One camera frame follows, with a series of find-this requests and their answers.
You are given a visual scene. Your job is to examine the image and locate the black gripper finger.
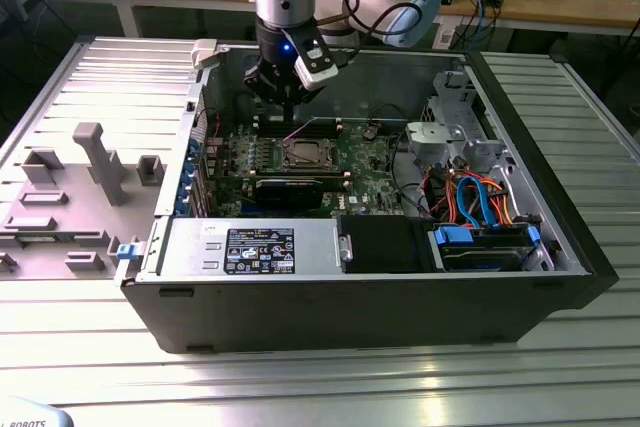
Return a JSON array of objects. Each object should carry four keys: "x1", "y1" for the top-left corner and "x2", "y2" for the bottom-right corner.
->
[
  {"x1": 244, "y1": 64, "x2": 294, "y2": 121},
  {"x1": 287, "y1": 69, "x2": 307, "y2": 121}
]

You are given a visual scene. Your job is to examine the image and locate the metal locking lever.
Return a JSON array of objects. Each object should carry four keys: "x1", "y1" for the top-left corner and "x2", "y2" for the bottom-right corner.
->
[{"x1": 282, "y1": 116, "x2": 317, "y2": 142}]

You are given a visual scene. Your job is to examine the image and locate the metal socket cover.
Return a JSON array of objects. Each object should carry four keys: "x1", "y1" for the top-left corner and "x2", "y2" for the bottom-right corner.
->
[{"x1": 283, "y1": 139, "x2": 333, "y2": 171}]

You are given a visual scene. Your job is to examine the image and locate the RAM slot white clips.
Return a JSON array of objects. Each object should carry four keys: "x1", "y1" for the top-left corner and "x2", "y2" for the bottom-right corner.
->
[
  {"x1": 252, "y1": 165, "x2": 349, "y2": 173},
  {"x1": 252, "y1": 125, "x2": 343, "y2": 133},
  {"x1": 252, "y1": 173, "x2": 349, "y2": 181},
  {"x1": 252, "y1": 116, "x2": 343, "y2": 124}
]

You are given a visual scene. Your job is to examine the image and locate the white plastic case latch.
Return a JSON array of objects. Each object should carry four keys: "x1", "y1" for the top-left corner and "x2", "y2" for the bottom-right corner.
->
[{"x1": 191, "y1": 38, "x2": 222, "y2": 71}]

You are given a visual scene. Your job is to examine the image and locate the black graphics card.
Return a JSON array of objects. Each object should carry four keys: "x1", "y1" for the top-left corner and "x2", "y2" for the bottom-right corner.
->
[{"x1": 253, "y1": 177, "x2": 325, "y2": 212}]

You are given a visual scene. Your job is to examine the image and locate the green motherboard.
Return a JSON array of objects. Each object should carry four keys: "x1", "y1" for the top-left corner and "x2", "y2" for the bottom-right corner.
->
[{"x1": 199, "y1": 119, "x2": 409, "y2": 221}]

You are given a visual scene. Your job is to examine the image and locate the silver drive cage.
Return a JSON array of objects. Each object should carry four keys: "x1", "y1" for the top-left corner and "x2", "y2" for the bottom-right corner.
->
[{"x1": 422, "y1": 69, "x2": 507, "y2": 168}]

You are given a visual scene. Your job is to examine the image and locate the white label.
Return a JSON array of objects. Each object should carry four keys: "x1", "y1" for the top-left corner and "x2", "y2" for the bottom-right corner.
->
[{"x1": 433, "y1": 24, "x2": 457, "y2": 51}]

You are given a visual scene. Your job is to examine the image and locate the black drive bay box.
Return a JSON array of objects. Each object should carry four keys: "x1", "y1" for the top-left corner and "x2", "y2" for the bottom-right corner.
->
[{"x1": 337, "y1": 215, "x2": 435, "y2": 274}]

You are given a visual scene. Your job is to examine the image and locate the grey parts rack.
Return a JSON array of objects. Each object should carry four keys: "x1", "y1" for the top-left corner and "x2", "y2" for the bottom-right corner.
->
[{"x1": 0, "y1": 121, "x2": 169, "y2": 281}]

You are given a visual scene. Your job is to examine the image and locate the silver power supply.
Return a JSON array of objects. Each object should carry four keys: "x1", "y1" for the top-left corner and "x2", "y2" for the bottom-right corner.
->
[{"x1": 159, "y1": 218, "x2": 346, "y2": 278}]

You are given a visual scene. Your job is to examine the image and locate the blue plastic clip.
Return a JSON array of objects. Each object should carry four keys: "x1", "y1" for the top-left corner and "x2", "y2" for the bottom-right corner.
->
[{"x1": 115, "y1": 241, "x2": 145, "y2": 263}]

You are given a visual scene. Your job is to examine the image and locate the black PC case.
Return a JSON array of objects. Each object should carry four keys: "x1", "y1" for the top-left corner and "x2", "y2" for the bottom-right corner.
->
[{"x1": 119, "y1": 36, "x2": 621, "y2": 356}]

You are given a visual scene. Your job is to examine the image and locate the hard disk blue carrier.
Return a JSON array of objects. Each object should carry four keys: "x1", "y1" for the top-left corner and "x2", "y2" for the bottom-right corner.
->
[{"x1": 428, "y1": 223, "x2": 545, "y2": 274}]

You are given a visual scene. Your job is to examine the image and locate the pale blue teach pendant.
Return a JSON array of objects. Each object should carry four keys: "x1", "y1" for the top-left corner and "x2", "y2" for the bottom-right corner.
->
[{"x1": 0, "y1": 394, "x2": 76, "y2": 427}]

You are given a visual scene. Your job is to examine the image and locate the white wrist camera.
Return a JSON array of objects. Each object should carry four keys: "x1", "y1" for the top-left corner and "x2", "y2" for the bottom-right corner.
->
[{"x1": 291, "y1": 28, "x2": 338, "y2": 93}]

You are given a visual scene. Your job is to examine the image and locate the silver metal bracket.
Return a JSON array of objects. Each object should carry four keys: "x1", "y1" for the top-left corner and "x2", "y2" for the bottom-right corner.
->
[{"x1": 404, "y1": 120, "x2": 466, "y2": 168}]

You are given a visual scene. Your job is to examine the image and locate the blue wire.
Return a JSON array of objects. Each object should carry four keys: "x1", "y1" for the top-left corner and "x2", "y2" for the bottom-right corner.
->
[{"x1": 455, "y1": 172, "x2": 496, "y2": 228}]

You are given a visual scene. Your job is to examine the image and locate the orange wire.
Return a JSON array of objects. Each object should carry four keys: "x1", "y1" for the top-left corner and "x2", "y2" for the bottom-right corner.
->
[{"x1": 428, "y1": 170, "x2": 519, "y2": 228}]

